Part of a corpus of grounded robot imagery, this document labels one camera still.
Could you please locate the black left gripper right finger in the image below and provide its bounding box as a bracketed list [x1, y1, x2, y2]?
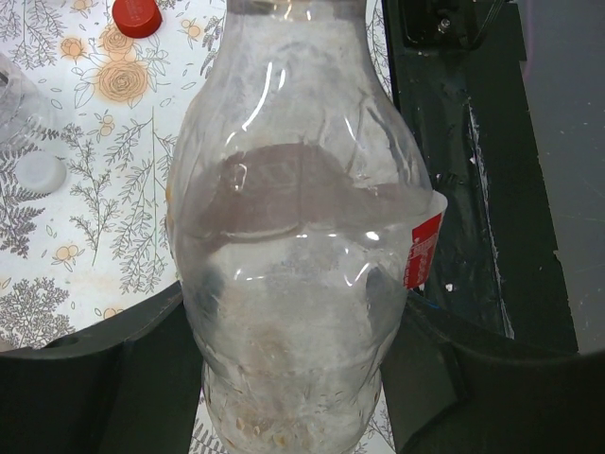
[381, 292, 604, 453]

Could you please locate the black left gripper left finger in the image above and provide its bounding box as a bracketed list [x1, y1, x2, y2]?
[1, 284, 202, 453]

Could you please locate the crushed clear bottle red label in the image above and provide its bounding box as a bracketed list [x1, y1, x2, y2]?
[166, 1, 434, 453]

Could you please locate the clear plastic bottle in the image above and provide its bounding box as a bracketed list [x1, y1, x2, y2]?
[1, 54, 56, 151]

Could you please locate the white translucent bottle cap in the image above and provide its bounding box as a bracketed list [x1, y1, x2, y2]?
[14, 150, 67, 194]

